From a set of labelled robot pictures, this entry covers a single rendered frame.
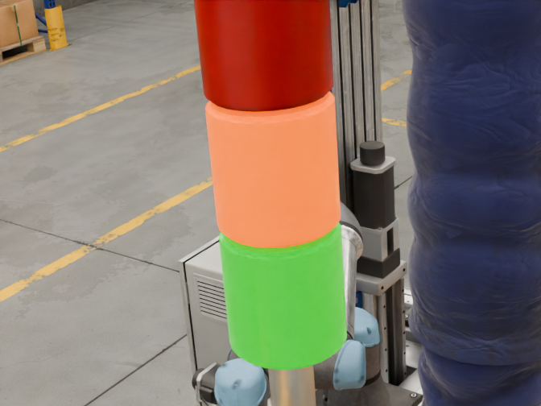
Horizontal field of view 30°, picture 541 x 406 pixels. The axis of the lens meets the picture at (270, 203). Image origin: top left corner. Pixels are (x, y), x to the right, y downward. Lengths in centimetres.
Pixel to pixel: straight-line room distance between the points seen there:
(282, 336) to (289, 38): 12
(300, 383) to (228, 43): 15
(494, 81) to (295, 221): 92
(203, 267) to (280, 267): 219
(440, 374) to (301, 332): 111
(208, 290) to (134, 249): 305
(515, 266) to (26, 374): 349
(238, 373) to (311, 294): 112
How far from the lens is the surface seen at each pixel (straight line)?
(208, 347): 270
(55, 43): 1017
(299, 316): 40
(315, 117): 37
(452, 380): 150
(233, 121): 37
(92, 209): 622
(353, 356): 158
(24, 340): 492
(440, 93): 131
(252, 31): 36
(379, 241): 237
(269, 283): 39
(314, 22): 36
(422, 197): 139
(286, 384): 43
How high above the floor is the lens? 239
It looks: 23 degrees down
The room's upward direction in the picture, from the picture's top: 5 degrees counter-clockwise
